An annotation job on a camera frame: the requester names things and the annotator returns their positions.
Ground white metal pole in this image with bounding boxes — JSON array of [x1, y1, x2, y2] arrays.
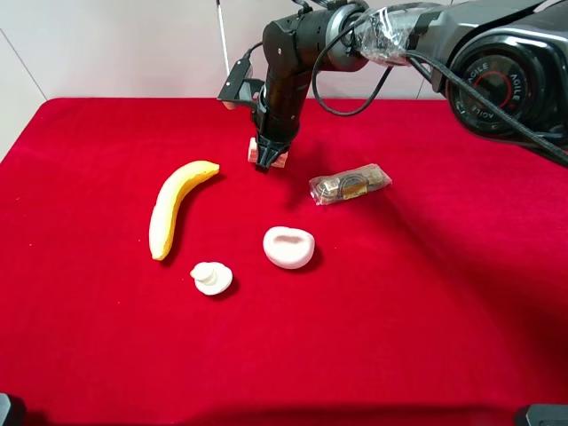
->
[[215, 0, 232, 87]]

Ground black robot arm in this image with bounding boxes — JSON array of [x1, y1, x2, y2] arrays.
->
[[255, 1, 567, 170]]

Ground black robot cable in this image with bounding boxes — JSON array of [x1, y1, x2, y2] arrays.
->
[[241, 0, 568, 168]]

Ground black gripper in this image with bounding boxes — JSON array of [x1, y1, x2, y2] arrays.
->
[[255, 77, 306, 173]]

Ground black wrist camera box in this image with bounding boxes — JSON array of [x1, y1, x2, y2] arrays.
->
[[217, 56, 264, 110]]

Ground white foam mushroom shape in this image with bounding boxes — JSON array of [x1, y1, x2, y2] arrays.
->
[[190, 262, 233, 296]]

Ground clear wrapped snack bar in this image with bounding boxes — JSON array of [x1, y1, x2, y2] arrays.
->
[[309, 163, 392, 206]]

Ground white foam bowl shape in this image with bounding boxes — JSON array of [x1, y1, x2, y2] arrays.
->
[[263, 226, 315, 270]]

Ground yellow banana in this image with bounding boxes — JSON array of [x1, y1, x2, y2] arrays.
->
[[148, 161, 220, 261]]

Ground pink layered wafer block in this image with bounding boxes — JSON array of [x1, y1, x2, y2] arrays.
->
[[248, 138, 288, 168]]

